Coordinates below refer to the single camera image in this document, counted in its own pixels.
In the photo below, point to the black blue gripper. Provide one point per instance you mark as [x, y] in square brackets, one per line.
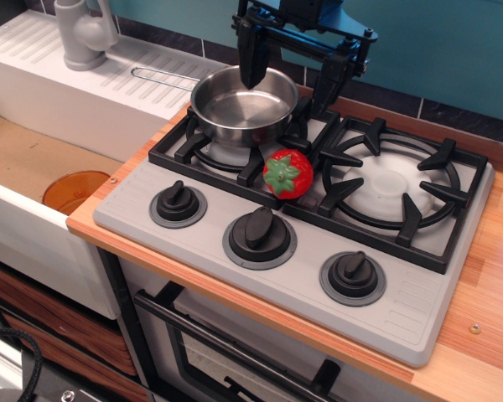
[319, 30]

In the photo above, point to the red plastic toy strawberry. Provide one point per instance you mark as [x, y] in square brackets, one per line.
[288, 174]

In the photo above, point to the black middle stove knob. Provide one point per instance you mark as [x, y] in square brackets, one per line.
[260, 240]

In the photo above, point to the black stove knob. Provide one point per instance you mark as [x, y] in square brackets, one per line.
[260, 240]
[352, 279]
[178, 206]

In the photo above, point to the black left stove knob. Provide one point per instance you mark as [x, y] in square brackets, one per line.
[178, 206]

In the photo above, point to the black right stove knob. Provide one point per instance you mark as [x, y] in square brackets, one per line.
[352, 279]

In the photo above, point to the grey toy stove top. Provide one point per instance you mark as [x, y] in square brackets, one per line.
[403, 324]

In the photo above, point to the small steel saucepan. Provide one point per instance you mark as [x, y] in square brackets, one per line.
[228, 112]

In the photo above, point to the black left burner grate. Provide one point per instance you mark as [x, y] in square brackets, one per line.
[187, 151]

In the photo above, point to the black burner grate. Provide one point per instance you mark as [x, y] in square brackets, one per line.
[412, 198]
[187, 151]

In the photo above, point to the black right burner grate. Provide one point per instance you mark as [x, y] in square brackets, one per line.
[412, 198]

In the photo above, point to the grey toy faucet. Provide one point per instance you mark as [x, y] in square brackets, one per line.
[85, 38]

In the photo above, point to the white toy sink unit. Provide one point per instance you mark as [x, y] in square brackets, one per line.
[55, 121]

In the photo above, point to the toy oven door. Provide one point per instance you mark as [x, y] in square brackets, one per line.
[225, 356]

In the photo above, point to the wood grain drawer front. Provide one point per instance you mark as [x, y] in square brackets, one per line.
[73, 338]

